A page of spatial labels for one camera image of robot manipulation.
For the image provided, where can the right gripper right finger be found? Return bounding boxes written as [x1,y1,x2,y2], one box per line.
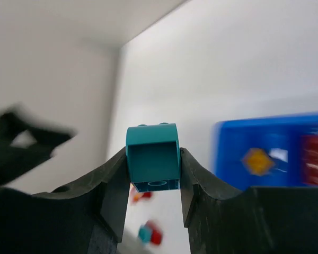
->
[180,148,318,253]

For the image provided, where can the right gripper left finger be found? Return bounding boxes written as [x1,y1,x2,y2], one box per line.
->
[0,149,129,253]

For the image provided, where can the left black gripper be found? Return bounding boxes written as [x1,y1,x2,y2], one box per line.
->
[0,106,75,185]

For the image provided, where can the red teal lego stack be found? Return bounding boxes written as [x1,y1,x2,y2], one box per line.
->
[138,220,163,246]

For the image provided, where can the yellow face lego brick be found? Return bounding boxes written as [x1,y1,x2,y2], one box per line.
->
[242,148,275,176]

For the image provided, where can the teal flower lego piece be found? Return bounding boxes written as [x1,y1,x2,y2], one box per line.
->
[126,123,181,193]

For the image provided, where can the red yellow lego brick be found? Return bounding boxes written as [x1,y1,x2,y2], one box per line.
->
[302,134,318,186]

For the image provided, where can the red yellow flower lego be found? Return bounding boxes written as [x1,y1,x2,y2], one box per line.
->
[130,185,153,204]

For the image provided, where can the blue plastic sorting bin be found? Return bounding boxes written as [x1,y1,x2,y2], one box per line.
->
[213,112,318,190]

